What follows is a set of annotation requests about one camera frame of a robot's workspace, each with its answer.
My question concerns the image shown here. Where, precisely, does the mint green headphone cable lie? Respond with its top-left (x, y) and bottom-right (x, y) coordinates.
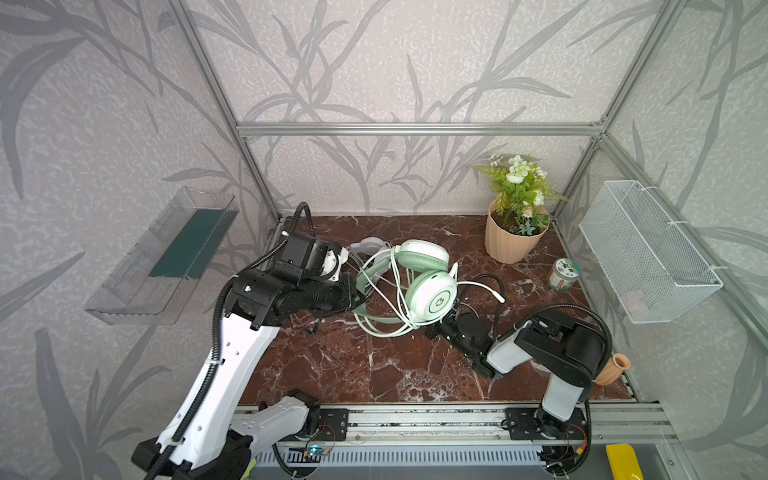
top-left (383, 245), bottom-right (507, 328)

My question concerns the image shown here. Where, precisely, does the mint green over-ear headphones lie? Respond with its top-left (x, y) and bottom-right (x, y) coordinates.
top-left (353, 239), bottom-right (458, 338)

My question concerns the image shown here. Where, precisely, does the white over-ear headphones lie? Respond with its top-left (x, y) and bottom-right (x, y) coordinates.
top-left (348, 237), bottom-right (389, 258)

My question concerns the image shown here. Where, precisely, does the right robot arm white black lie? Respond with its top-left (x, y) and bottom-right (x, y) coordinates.
top-left (426, 274), bottom-right (613, 436)

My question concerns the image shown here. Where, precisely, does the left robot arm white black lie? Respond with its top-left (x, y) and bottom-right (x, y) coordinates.
top-left (132, 202), bottom-right (363, 479)

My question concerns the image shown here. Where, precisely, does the small green white tin can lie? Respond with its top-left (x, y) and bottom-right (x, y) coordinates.
top-left (547, 258), bottom-right (581, 292)

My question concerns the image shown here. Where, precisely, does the potted plant beige pot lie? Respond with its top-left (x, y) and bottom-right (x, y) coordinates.
top-left (474, 154), bottom-right (567, 264)

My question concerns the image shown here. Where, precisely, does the small terracotta vase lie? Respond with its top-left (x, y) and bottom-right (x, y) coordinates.
top-left (595, 353), bottom-right (631, 386)

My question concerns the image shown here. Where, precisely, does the yellow object at front edge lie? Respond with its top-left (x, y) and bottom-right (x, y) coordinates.
top-left (605, 444), bottom-right (644, 480)

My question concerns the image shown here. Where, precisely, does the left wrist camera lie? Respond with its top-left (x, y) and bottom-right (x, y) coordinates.
top-left (273, 231), bottom-right (348, 285)

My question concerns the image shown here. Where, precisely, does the clear plastic wall shelf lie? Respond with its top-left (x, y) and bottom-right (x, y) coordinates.
top-left (84, 187), bottom-right (239, 326)

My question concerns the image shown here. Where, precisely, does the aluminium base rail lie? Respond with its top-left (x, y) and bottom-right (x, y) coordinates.
top-left (233, 401), bottom-right (685, 469)

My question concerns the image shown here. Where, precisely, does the white wire mesh basket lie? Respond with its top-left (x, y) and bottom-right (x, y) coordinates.
top-left (579, 180), bottom-right (723, 324)

